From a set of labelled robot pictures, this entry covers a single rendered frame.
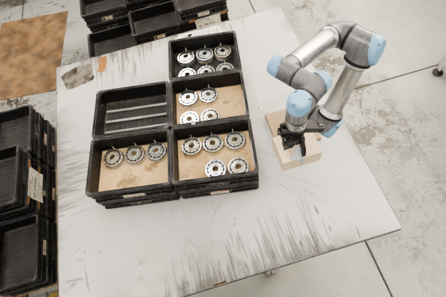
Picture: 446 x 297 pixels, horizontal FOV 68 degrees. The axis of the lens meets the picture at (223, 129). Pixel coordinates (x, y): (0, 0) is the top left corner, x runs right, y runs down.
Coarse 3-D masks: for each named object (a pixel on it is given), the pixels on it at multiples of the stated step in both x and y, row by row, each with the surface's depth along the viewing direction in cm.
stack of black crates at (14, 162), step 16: (0, 160) 217; (16, 160) 204; (32, 160) 222; (0, 176) 211; (16, 176) 198; (48, 176) 235; (0, 192) 206; (16, 192) 194; (48, 192) 229; (0, 208) 191; (16, 208) 198; (32, 208) 207; (48, 208) 223
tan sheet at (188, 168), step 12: (240, 132) 170; (180, 144) 170; (180, 156) 167; (204, 156) 165; (216, 156) 165; (228, 156) 164; (240, 156) 163; (180, 168) 163; (192, 168) 163; (204, 168) 162; (252, 168) 159
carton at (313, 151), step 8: (312, 136) 132; (280, 144) 132; (312, 144) 131; (280, 152) 130; (288, 152) 130; (312, 152) 129; (320, 152) 129; (280, 160) 132; (288, 160) 128; (296, 160) 129; (304, 160) 131; (312, 160) 133; (288, 168) 134
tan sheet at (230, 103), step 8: (216, 88) 186; (224, 88) 185; (232, 88) 184; (240, 88) 184; (176, 96) 186; (224, 96) 182; (232, 96) 182; (240, 96) 181; (200, 104) 181; (216, 104) 180; (224, 104) 180; (232, 104) 179; (240, 104) 179; (184, 112) 180; (200, 112) 179; (224, 112) 177; (232, 112) 177; (240, 112) 176; (200, 120) 176
